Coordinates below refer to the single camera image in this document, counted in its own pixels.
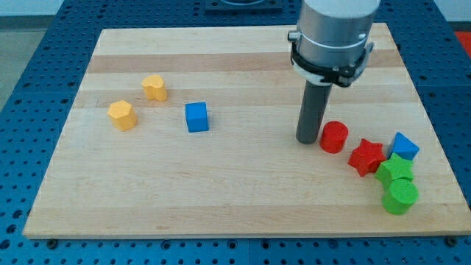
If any red cylinder block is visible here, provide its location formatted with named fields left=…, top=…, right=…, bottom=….
left=319, top=121, right=349, bottom=154

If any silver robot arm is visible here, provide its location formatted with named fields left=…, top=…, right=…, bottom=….
left=287, top=0, right=380, bottom=88

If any blue cube block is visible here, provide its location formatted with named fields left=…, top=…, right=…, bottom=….
left=185, top=102, right=209, bottom=133

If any light wooden board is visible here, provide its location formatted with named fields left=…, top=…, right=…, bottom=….
left=23, top=23, right=470, bottom=239

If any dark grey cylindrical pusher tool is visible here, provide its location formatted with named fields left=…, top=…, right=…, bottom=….
left=296, top=81, right=332, bottom=144

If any yellow heart block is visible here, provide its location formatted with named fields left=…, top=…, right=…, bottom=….
left=141, top=74, right=169, bottom=102

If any yellow hexagon block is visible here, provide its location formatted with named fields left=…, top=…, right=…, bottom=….
left=107, top=100, right=138, bottom=131

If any red star block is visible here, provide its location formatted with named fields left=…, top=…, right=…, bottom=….
left=347, top=138, right=386, bottom=177

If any green star block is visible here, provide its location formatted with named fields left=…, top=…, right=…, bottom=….
left=375, top=153, right=414, bottom=191

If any blue triangle block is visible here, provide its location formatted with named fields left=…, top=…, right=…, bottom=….
left=386, top=132, right=420, bottom=160

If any green cylinder block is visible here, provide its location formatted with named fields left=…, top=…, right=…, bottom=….
left=382, top=179, right=419, bottom=215

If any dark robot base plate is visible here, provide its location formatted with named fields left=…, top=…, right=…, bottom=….
left=204, top=0, right=283, bottom=13

